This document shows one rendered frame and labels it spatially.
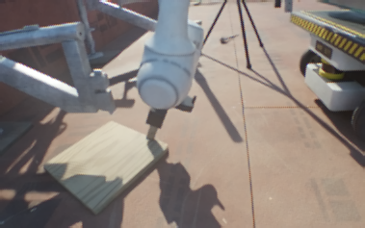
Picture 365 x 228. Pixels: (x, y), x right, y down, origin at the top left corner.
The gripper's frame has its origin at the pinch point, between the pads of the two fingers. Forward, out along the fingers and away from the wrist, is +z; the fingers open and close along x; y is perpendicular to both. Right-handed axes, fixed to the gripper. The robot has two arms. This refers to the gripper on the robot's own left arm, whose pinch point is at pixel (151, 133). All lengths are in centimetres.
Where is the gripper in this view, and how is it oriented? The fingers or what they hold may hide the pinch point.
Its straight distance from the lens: 78.6
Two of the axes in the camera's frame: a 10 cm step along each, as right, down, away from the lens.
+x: -1.6, 5.2, -8.4
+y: -9.3, -3.5, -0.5
